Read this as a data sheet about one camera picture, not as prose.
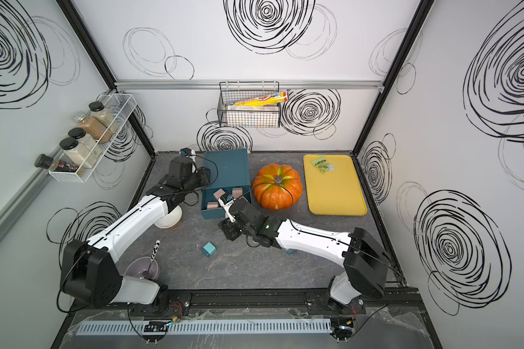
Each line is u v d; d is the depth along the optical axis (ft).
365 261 1.38
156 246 2.50
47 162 1.98
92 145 2.31
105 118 2.49
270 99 2.84
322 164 3.78
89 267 1.34
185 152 2.40
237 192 2.71
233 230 2.22
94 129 2.38
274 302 2.47
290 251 2.76
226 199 2.19
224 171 2.74
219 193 2.71
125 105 3.25
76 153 2.14
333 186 3.47
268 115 2.84
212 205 2.61
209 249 2.75
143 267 2.58
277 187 2.99
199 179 2.45
